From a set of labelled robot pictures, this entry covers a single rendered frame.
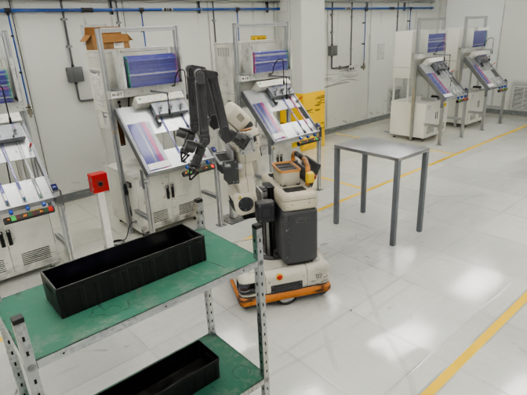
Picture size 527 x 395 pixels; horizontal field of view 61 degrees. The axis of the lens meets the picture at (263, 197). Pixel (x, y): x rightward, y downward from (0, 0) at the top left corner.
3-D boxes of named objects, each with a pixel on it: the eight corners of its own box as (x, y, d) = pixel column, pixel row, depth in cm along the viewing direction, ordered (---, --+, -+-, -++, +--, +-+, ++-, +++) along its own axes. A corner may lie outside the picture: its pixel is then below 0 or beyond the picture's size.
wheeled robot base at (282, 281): (301, 254, 376) (301, 227, 367) (332, 293, 318) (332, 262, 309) (223, 267, 360) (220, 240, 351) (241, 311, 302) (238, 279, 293)
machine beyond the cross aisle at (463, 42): (505, 123, 833) (521, 13, 766) (485, 131, 783) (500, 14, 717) (437, 115, 931) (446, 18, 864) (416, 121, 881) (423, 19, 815)
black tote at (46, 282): (184, 246, 193) (181, 222, 189) (206, 259, 181) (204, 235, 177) (46, 298, 159) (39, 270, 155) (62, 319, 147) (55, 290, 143)
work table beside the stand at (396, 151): (393, 246, 389) (398, 157, 361) (332, 223, 440) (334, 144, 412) (422, 231, 415) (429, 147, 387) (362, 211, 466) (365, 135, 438)
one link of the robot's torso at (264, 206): (264, 213, 327) (263, 182, 319) (276, 228, 302) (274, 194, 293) (229, 219, 321) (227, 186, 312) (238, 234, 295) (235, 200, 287)
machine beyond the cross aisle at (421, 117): (467, 137, 747) (481, 15, 680) (441, 146, 697) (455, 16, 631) (396, 127, 845) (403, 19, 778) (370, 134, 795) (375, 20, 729)
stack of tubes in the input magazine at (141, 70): (179, 82, 427) (176, 52, 417) (129, 88, 396) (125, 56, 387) (172, 81, 436) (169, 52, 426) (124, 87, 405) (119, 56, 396)
